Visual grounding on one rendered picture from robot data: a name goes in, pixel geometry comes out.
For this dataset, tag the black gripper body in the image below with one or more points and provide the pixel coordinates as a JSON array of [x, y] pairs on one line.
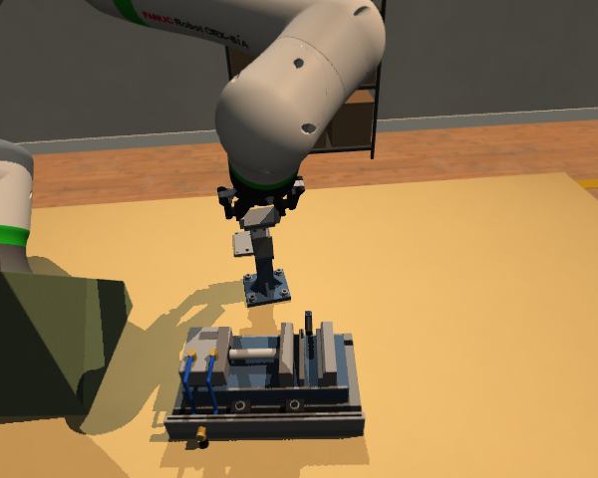
[[237, 195]]

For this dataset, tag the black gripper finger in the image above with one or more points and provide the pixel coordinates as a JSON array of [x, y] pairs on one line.
[[291, 200], [240, 208]]

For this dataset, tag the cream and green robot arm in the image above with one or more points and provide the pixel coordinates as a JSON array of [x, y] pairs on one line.
[[269, 119]]

